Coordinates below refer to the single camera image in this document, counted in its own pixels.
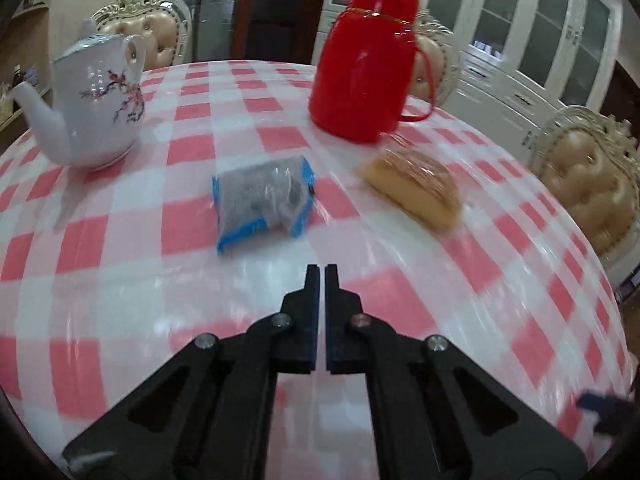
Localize white floral teapot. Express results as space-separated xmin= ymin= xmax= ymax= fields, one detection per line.
xmin=9 ymin=18 xmax=148 ymax=171

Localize bun in clear packet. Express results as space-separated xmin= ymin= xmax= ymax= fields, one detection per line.
xmin=355 ymin=146 xmax=464 ymax=234

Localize dark cake packet blue edges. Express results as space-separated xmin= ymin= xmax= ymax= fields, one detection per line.
xmin=211 ymin=155 xmax=318 ymax=257

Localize brown glass door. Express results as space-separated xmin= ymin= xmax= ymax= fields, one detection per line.
xmin=154 ymin=0 xmax=332 ymax=67

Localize wooden corner shelf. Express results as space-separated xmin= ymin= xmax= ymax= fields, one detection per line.
xmin=0 ymin=0 xmax=52 ymax=134

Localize white glass-door cabinet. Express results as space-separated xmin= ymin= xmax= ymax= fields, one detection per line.
xmin=314 ymin=0 xmax=627 ymax=162

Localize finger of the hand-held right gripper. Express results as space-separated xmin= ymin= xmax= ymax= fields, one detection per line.
xmin=575 ymin=391 xmax=633 ymax=437

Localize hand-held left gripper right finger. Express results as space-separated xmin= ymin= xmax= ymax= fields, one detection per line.
xmin=325 ymin=263 xmax=587 ymax=480

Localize cream tufted ornate chair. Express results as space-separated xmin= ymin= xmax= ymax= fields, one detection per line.
xmin=91 ymin=0 xmax=194 ymax=69
xmin=409 ymin=11 xmax=462 ymax=109
xmin=529 ymin=105 xmax=640 ymax=267

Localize red thermos jug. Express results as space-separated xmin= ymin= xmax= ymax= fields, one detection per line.
xmin=307 ymin=0 xmax=437 ymax=144

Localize pink white checked tablecloth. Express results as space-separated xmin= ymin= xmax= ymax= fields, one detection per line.
xmin=0 ymin=59 xmax=632 ymax=480

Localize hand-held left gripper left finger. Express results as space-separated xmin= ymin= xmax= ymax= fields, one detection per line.
xmin=61 ymin=263 xmax=321 ymax=480

